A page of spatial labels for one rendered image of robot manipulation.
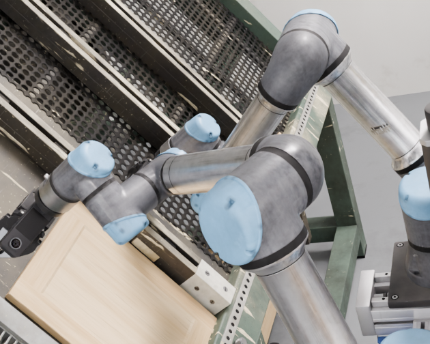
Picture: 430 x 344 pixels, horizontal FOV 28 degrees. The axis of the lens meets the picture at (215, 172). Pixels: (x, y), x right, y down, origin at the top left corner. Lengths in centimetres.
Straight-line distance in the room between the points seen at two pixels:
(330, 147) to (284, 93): 178
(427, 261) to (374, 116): 34
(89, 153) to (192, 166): 19
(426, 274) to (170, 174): 65
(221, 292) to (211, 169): 81
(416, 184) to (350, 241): 178
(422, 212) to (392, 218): 220
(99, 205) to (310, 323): 47
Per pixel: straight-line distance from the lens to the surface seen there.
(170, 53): 273
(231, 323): 223
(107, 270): 210
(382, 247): 387
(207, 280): 222
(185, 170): 153
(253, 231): 120
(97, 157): 156
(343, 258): 355
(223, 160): 145
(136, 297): 211
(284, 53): 177
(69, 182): 158
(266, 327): 314
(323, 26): 186
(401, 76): 507
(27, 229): 166
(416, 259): 194
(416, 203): 184
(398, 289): 196
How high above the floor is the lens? 226
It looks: 28 degrees down
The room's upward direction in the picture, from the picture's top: 18 degrees counter-clockwise
